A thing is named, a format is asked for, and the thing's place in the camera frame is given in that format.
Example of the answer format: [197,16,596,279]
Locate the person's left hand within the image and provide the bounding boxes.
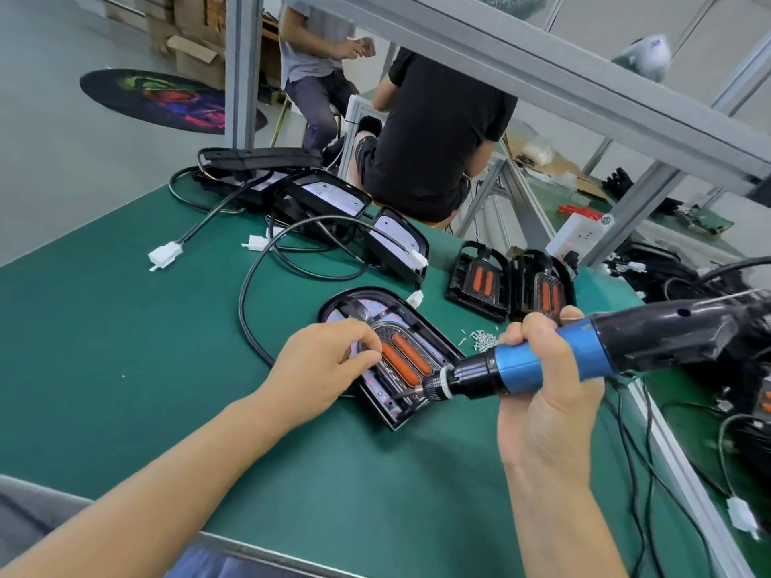
[260,319,384,429]

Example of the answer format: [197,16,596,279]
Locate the person's right hand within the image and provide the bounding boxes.
[496,305,607,476]

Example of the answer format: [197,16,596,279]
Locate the blue black electric screwdriver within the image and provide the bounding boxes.
[394,287,771,405]

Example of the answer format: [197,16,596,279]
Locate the person's left forearm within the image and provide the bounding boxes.
[0,385,290,578]

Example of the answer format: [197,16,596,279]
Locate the person's right forearm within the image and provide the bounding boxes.
[504,463,631,578]

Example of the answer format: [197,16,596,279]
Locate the black lamp housing orange strips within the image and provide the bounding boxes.
[509,249,578,327]
[446,240,512,323]

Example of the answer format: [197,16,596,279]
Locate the pile of small metal screws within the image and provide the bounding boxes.
[457,328,500,354]

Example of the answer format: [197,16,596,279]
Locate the white power strip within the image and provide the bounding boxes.
[545,212,616,263]

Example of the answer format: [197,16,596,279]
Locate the black lamp with clear lens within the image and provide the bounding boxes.
[361,207,431,288]
[272,168,373,236]
[194,147,324,212]

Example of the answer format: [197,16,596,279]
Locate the heap of black lamp parts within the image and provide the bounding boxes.
[605,239,771,307]

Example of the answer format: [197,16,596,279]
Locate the flat cardboard sheet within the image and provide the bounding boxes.
[505,133,610,201]

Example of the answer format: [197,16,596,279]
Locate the clear plastic bag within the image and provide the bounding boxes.
[520,137,555,168]

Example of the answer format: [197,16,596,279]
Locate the green table mat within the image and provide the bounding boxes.
[0,174,718,578]

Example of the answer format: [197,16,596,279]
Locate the green circuit board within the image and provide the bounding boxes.
[675,205,736,237]

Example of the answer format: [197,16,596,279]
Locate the person's blue clothing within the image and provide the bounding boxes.
[161,541,254,578]

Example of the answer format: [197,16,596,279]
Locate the white hanging device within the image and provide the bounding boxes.
[610,33,673,84]

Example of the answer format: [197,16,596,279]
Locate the round colourful floor rug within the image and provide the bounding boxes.
[80,68,269,136]

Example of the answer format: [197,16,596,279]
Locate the stack of cardboard boxes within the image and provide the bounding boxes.
[104,0,285,92]

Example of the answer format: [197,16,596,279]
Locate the black lamp cable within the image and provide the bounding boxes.
[238,214,424,369]
[168,166,284,245]

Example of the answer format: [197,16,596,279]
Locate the slanted aluminium frame strut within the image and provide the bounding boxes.
[579,161,686,270]

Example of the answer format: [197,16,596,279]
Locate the black screwdriver power cable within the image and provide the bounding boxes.
[601,377,719,578]

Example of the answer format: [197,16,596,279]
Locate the aluminium frame beam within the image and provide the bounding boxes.
[282,0,771,198]

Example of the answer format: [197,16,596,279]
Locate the aluminium frame post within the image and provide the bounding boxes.
[223,0,266,152]

